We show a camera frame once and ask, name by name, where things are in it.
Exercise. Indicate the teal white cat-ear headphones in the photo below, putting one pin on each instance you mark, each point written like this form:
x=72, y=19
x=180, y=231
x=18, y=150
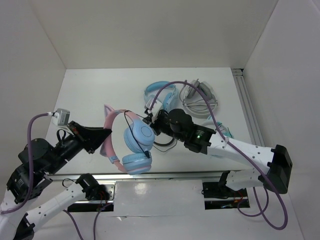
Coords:
x=222, y=130

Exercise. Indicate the aluminium rail front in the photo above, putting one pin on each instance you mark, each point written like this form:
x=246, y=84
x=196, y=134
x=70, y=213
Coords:
x=157, y=176

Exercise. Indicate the black on-ear headphones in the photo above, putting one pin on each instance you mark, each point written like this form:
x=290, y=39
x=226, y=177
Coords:
x=164, y=146

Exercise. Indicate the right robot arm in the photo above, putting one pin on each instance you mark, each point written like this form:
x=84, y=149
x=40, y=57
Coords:
x=271, y=167

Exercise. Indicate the grey white gaming headset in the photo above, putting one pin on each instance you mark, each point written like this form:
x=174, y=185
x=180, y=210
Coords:
x=198, y=102

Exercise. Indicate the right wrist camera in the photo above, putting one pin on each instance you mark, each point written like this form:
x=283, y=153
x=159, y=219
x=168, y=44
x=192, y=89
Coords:
x=155, y=107

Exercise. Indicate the aluminium rail right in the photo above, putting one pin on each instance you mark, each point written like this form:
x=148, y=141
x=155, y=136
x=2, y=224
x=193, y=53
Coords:
x=247, y=107

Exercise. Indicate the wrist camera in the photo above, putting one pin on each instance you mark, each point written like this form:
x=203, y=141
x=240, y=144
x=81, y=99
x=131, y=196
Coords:
x=155, y=107
x=61, y=118

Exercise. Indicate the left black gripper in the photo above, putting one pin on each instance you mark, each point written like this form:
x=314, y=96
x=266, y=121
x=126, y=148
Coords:
x=90, y=138

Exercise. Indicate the aluminium rail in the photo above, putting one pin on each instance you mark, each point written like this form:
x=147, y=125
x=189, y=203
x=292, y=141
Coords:
x=157, y=176
x=247, y=107

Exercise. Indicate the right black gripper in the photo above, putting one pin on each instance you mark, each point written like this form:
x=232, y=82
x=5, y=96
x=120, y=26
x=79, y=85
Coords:
x=153, y=124

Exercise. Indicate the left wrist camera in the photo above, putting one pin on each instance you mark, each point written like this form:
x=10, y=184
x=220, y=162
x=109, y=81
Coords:
x=61, y=118

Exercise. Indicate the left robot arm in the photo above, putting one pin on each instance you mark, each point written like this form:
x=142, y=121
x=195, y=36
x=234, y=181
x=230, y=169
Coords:
x=39, y=161

